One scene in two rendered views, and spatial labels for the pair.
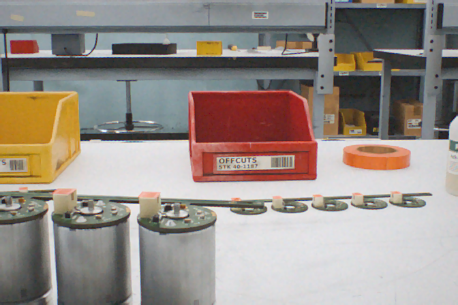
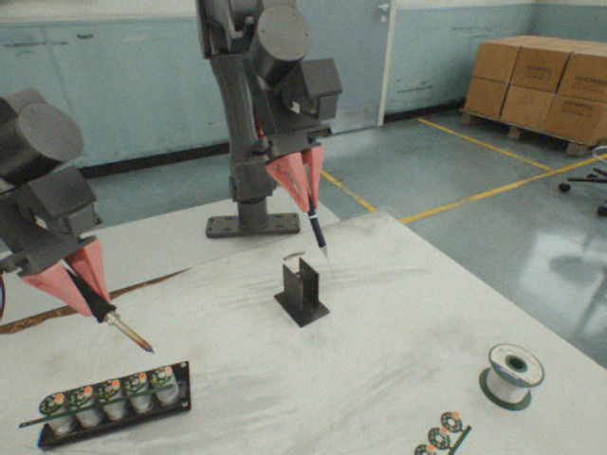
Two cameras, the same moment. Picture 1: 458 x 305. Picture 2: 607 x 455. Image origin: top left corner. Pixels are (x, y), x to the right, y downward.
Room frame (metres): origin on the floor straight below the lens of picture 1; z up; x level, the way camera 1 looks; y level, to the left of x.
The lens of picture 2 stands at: (0.51, 0.17, 1.19)
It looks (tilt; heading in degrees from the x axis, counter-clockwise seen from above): 34 degrees down; 155
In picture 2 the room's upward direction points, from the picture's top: straight up
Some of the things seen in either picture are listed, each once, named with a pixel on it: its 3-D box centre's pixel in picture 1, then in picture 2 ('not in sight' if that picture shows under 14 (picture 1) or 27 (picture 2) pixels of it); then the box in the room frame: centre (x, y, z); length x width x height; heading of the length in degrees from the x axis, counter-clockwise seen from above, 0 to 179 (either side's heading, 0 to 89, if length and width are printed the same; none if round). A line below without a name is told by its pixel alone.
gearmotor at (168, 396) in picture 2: not in sight; (166, 388); (0.20, 0.13, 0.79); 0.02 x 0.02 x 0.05
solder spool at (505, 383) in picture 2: not in sight; (509, 375); (0.36, 0.52, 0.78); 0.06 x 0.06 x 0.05
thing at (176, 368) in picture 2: not in sight; (123, 403); (0.18, 0.07, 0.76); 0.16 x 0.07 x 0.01; 82
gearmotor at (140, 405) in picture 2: not in sight; (140, 394); (0.20, 0.10, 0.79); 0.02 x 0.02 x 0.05
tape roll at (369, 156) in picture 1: (376, 156); not in sight; (0.55, -0.13, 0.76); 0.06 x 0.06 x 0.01
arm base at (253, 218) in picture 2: not in sight; (252, 210); (-0.14, 0.35, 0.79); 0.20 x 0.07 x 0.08; 70
